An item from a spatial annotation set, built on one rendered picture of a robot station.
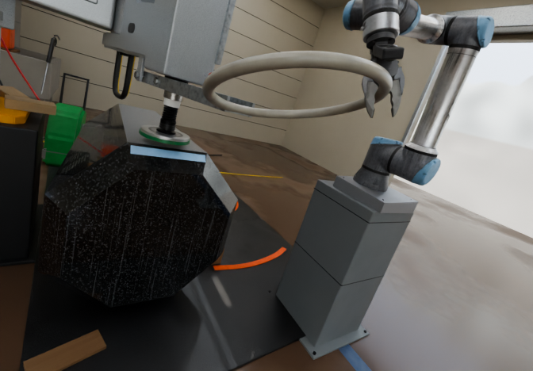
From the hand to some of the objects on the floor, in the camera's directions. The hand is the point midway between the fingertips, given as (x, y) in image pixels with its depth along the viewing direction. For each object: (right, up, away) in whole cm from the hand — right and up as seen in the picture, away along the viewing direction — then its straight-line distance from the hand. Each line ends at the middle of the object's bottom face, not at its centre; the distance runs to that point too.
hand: (382, 111), depth 69 cm
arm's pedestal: (+2, -108, +104) cm, 150 cm away
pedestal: (-201, -51, +80) cm, 222 cm away
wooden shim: (-110, -89, +37) cm, 146 cm away
